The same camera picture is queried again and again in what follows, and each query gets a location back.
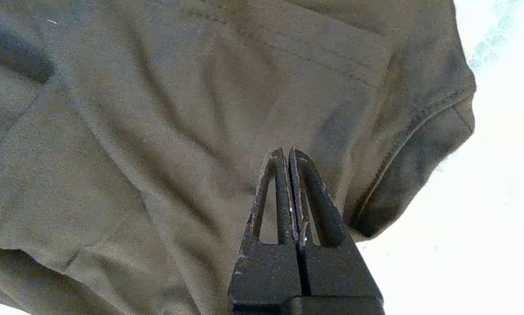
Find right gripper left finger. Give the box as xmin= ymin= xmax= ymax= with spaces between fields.
xmin=228 ymin=148 xmax=307 ymax=315

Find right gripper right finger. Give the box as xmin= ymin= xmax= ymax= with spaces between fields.
xmin=289 ymin=147 xmax=385 ymax=315

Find black t-shirt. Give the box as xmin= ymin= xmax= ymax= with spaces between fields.
xmin=0 ymin=0 xmax=477 ymax=315

